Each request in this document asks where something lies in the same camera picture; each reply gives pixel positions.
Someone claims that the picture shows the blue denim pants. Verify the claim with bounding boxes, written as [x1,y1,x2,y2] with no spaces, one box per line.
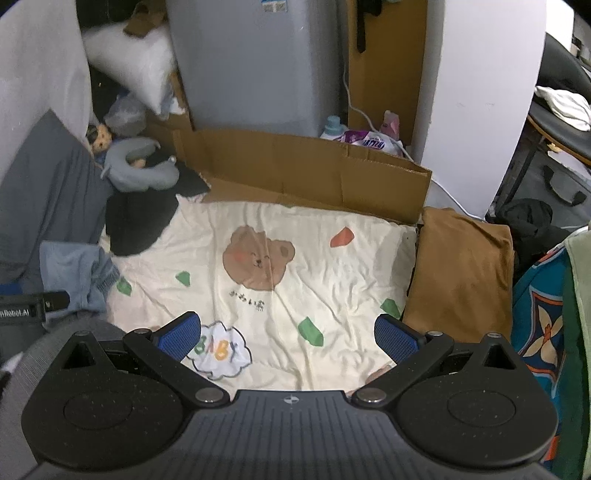
[39,242,122,320]

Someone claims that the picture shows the low open cardboard box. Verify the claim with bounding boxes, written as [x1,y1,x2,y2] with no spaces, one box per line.
[172,128,433,227]

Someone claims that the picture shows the light green cloth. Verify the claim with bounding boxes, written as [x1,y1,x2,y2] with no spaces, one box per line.
[561,226,591,480]

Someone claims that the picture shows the brown folded cloth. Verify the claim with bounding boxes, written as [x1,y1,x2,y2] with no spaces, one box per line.
[402,207,515,344]

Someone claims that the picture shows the pink bottle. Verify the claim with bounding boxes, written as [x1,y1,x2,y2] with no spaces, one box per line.
[379,110,402,139]

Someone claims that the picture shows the white pillow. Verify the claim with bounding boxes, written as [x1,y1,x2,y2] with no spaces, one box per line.
[83,22,178,116]

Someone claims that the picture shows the grey appliance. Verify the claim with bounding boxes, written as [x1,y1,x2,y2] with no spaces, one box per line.
[165,0,349,138]

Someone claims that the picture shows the grey neck pillow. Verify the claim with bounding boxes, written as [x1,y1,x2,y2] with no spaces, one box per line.
[100,137,181,192]

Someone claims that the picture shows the teal patterned cloth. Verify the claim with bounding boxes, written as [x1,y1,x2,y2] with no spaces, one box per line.
[512,244,578,462]

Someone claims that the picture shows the white crumpled cloth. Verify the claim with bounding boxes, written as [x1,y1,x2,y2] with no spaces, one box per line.
[536,85,591,132]

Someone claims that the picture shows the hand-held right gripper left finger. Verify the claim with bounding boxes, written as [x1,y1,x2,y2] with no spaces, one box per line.
[62,312,228,408]

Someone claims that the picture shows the black hanging strap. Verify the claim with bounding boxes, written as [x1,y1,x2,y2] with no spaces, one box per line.
[355,0,384,54]

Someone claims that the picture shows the cream bear print blanket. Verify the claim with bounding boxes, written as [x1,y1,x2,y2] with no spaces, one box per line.
[99,194,419,393]

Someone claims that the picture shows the small plush doll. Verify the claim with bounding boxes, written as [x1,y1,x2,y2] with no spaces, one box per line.
[85,124,114,155]

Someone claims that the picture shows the white cable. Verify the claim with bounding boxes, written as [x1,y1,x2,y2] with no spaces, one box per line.
[342,60,485,219]

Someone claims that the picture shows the purple detergent bag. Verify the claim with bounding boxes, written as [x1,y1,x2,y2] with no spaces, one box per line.
[339,129,408,157]

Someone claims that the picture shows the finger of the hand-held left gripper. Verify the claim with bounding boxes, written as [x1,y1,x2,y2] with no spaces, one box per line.
[33,291,71,319]

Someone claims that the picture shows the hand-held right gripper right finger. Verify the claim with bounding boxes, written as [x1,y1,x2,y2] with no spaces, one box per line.
[353,315,527,408]

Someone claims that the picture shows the tall cardboard panel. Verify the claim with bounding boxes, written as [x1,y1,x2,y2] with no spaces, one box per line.
[346,0,428,134]

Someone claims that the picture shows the grey bag with black strap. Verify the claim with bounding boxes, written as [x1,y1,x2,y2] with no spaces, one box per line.
[501,157,591,229]

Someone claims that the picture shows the blue capped detergent bottle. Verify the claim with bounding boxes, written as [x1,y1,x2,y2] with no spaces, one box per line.
[322,115,345,141]

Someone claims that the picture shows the clear plastic bag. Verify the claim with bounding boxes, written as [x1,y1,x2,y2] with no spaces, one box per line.
[104,95,148,137]

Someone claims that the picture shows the black cloth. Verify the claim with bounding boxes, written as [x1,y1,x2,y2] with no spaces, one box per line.
[105,164,211,257]

